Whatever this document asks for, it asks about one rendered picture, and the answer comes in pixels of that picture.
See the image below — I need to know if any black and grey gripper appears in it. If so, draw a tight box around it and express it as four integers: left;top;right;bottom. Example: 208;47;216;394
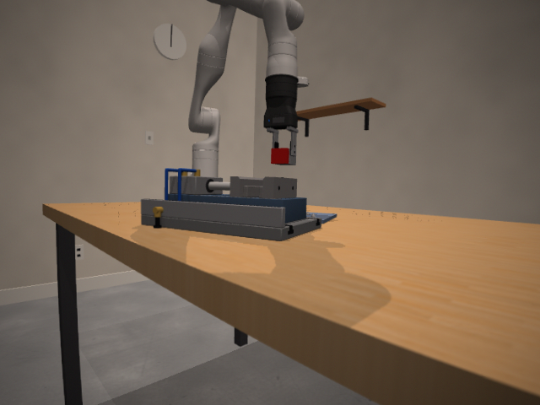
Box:
263;54;309;156

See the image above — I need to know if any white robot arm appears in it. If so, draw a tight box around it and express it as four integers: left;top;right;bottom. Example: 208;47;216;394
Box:
188;0;304;177

